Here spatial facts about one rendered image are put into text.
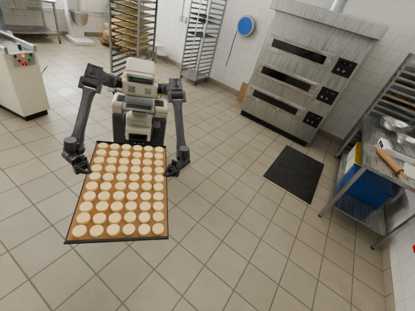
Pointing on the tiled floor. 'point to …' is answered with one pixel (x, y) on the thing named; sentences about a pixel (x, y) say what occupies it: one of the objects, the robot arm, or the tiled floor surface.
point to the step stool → (160, 52)
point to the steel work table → (368, 215)
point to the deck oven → (306, 67)
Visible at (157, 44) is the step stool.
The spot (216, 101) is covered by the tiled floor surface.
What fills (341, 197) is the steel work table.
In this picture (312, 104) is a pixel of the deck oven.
